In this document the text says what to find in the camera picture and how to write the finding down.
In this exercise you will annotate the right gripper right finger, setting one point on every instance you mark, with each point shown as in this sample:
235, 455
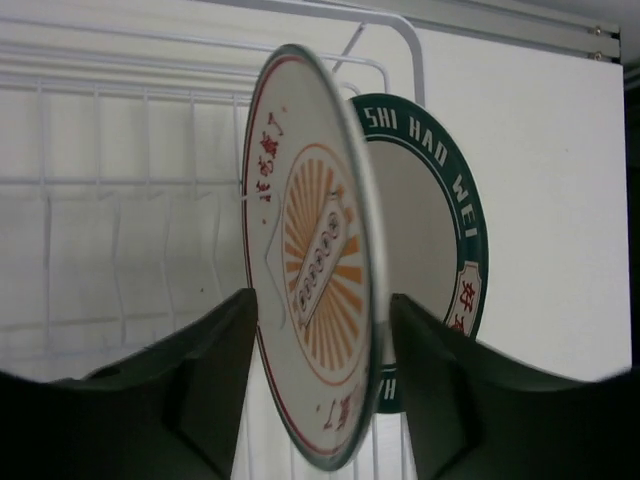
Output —
474, 413

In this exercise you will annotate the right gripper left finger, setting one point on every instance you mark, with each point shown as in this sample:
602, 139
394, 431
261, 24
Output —
170, 411

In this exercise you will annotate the green rimmed plate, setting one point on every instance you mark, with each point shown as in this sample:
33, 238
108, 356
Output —
435, 228

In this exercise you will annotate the orange sunburst plate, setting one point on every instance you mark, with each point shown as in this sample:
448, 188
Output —
314, 255

